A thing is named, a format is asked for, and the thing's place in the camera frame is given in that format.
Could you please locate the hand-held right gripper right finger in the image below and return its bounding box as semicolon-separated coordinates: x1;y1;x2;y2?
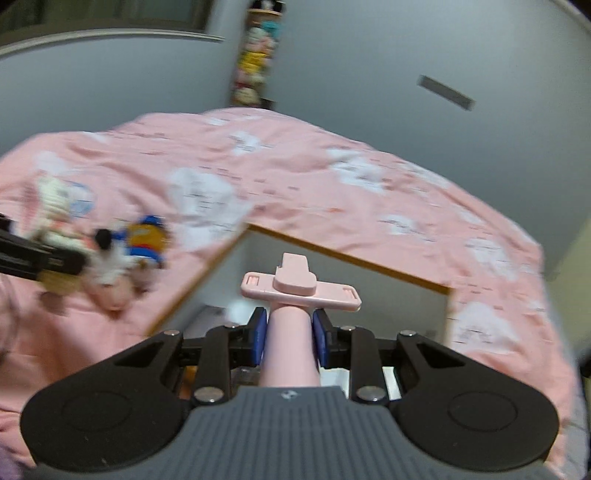
311;308;467;406

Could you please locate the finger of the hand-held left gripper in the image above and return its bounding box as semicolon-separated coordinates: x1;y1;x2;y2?
0;230;89;282

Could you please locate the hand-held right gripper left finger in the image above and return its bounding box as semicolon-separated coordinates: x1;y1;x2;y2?
113;307;269;407

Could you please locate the pink plastic handle tool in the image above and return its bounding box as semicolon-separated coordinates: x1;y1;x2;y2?
240;251;363;388

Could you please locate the crochet bunny doll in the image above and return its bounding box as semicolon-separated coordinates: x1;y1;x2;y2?
25;173;96;253

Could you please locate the orange cardboard box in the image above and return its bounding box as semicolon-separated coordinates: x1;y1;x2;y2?
145;222;456;402

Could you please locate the black and white dog plush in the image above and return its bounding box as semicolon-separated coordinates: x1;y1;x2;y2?
83;228;139;289

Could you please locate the pink plush toy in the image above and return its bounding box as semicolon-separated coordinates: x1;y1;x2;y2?
95;277;142;315

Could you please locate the pink printed blanket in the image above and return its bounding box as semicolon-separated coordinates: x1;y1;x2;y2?
0;108;579;480

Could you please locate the purple cloth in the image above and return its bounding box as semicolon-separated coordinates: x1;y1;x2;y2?
0;443;24;480

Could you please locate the window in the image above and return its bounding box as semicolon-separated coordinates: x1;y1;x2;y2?
0;0;227;59

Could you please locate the clear tube of plush toys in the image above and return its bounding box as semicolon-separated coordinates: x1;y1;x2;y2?
229;11;282;110

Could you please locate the panda plush toy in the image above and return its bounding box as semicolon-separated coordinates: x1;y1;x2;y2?
247;0;285;15

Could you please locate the orange bear plush keychain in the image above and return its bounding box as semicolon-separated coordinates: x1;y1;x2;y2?
124;215;170;271

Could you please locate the grey wall socket strip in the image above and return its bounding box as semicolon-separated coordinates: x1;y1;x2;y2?
417;75;476;112

